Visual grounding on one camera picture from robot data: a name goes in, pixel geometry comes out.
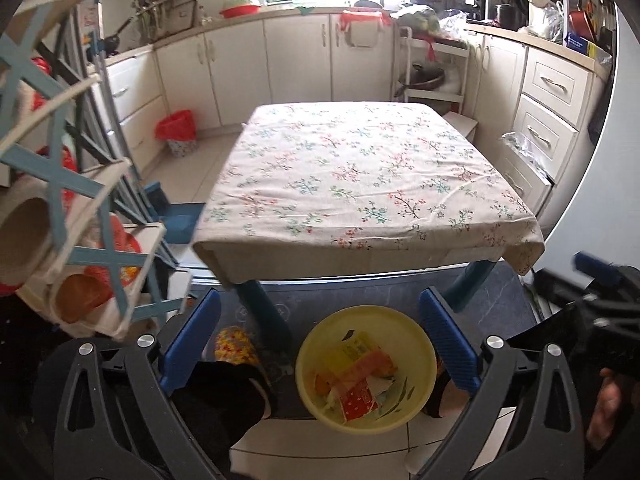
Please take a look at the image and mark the white trolley rack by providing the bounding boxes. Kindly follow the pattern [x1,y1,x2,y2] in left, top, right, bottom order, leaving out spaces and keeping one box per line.
[397,25,471,116]

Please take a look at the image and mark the green vegetables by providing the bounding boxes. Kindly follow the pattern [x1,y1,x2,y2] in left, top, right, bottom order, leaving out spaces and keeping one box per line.
[395,5,441,36]

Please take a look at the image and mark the red packet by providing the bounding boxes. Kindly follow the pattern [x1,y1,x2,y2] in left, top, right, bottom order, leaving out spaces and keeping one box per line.
[337,377,378,421]

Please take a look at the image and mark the black countertop appliance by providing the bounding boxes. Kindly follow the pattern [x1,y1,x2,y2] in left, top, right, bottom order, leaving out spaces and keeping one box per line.
[450,0,486,21]

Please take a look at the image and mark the wall utensil rack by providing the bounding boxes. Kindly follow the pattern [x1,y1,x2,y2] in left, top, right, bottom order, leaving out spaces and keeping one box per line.
[131,0,206,43]

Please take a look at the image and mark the silver foil bag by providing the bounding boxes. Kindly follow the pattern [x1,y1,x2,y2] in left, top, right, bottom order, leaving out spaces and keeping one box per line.
[502,131,556,183]

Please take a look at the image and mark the red basin with cover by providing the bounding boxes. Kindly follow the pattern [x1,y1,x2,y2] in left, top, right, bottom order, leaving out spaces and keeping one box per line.
[220,0,263,20]

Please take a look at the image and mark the black frying pan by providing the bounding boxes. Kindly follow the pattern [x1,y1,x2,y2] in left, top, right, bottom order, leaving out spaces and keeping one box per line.
[95,15,136,56]

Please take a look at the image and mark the person's right leg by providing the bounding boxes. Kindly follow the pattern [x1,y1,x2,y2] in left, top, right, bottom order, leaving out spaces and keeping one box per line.
[425,380,470,418]

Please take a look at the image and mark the red bag waste bin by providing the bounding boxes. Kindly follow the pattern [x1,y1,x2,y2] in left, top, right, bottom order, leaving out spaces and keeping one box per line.
[155,109,198,157]

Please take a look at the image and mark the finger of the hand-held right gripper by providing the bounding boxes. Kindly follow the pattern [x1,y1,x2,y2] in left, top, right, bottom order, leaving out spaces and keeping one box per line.
[572,251,640,292]
[530,266,602,312]

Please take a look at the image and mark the beige lined slipper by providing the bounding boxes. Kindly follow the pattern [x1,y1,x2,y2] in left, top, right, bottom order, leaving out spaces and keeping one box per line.
[0,195,56,286]

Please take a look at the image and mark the dark floor mat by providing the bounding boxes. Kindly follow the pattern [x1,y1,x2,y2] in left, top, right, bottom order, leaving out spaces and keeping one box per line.
[185,260,538,421]

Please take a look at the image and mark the person's left leg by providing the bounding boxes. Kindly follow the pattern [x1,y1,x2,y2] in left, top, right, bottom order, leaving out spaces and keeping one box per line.
[172,360,278,480]

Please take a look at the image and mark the white fridge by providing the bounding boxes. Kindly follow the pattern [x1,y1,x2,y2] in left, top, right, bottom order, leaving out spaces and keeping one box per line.
[542,5,640,271]

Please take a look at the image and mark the white base cabinets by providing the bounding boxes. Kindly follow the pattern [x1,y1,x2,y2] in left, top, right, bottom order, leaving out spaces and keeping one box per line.
[102,7,401,171]

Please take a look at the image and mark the floral tablecloth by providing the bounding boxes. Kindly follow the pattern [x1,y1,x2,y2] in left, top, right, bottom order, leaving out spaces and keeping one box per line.
[192,102,546,288]

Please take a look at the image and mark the blue handle mop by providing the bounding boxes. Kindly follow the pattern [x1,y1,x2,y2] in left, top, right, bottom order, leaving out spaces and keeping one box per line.
[87,0,151,196]

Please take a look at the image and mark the blue cross shoe rack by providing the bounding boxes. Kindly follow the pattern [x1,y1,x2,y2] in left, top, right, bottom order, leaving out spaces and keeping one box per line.
[0,0,193,341]

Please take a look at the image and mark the white kettle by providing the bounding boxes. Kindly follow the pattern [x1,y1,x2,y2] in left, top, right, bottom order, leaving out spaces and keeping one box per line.
[525,0,558,36]

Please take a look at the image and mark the white plastic bag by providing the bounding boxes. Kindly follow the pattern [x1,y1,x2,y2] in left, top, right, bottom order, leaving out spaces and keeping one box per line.
[367,375,418,411]

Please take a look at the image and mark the white drawer unit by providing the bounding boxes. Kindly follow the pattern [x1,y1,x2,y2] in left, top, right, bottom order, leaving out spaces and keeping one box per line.
[462,30,608,216]

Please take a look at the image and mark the yellow plastic basin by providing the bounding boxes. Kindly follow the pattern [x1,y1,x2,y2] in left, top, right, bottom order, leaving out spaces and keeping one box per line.
[295,305,438,433]

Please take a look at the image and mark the yellow wrapper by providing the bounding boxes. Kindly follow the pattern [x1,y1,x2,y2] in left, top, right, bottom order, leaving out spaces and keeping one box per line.
[325,330,382,368]

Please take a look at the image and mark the blue box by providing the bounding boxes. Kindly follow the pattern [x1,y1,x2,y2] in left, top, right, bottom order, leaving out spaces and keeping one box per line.
[564,31,593,53]

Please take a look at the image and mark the red hanging bag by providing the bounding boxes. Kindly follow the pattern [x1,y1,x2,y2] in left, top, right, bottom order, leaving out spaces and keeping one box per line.
[340,9,393,50]

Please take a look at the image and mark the person's right hand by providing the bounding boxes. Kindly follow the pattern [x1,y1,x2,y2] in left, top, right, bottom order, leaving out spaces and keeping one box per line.
[587,367,627,451]

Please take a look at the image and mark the teal leg table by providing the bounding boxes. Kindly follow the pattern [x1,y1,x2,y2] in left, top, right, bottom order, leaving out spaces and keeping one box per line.
[235,260,498,356]

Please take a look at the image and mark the red slipper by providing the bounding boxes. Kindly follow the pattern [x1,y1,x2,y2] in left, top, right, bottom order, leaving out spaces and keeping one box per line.
[87,215,143,286]

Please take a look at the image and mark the person's leg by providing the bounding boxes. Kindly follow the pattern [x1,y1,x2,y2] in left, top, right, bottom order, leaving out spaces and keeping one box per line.
[425,380,470,418]
[172,360,278,480]

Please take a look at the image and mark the white stool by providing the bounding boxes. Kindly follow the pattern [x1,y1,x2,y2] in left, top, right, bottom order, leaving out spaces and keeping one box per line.
[442,112,478,143]

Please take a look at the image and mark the orange lined slipper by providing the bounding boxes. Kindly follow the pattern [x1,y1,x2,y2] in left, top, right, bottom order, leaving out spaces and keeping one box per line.
[52,272,115,323]

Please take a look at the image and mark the red pot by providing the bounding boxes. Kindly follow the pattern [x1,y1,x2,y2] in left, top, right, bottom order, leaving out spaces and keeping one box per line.
[567,10,596,43]

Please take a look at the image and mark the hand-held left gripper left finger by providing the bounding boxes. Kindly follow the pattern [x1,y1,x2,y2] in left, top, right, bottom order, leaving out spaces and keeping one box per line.
[52,287,223,480]

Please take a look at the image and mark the black wok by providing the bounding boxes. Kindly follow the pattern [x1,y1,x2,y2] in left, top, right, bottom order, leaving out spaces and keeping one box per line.
[392,62,446,98]

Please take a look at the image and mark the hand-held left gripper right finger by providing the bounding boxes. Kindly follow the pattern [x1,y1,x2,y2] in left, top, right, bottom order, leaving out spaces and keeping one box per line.
[417,286,586,480]

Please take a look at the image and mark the clear plastic bag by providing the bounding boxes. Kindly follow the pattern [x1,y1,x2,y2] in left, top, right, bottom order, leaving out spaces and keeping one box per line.
[440,10,468,38]

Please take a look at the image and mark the blue dustpan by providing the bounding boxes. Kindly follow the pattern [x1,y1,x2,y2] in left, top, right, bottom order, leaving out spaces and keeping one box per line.
[140,182,205,245]

